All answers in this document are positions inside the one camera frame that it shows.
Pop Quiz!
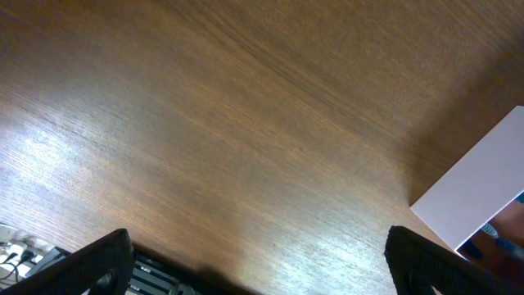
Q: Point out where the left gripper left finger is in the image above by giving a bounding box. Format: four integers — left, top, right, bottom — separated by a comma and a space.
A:
1, 229, 135, 295

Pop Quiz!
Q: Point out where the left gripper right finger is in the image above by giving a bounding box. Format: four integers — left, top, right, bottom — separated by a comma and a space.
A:
384, 226, 523, 295

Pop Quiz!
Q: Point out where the blue white toothbrush with cap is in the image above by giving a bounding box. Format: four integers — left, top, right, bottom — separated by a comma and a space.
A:
481, 223, 523, 261

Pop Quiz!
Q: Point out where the teal mouthwash bottle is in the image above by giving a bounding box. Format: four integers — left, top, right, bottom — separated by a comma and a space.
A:
516, 193, 524, 203

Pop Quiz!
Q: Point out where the white square cardboard box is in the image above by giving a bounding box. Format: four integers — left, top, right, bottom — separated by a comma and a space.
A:
409, 105, 524, 279

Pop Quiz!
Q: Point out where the black equipment rack with cables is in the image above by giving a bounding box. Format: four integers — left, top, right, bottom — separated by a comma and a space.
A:
1, 225, 249, 294

